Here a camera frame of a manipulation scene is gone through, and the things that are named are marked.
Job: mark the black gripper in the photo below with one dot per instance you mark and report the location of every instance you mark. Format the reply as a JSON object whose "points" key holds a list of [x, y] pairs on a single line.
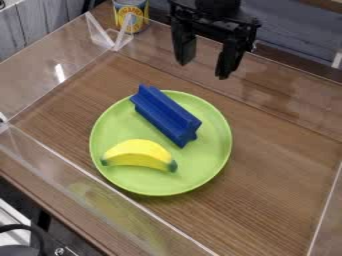
{"points": [[216, 19]]}

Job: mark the yellow toy banana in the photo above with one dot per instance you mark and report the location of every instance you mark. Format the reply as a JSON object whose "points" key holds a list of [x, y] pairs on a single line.
{"points": [[142, 153]]}

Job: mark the green round plate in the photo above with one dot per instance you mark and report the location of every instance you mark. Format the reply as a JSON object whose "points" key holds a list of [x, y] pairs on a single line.
{"points": [[201, 159]]}

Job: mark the yellow labelled tin can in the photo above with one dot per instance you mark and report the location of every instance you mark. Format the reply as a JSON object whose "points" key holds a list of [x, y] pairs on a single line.
{"points": [[132, 13]]}

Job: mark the blue star-shaped block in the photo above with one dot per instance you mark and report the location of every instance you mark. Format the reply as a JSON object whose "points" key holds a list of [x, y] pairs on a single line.
{"points": [[170, 118]]}

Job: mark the clear acrylic enclosure wall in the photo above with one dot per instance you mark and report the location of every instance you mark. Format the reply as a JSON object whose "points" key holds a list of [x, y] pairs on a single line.
{"points": [[257, 191]]}

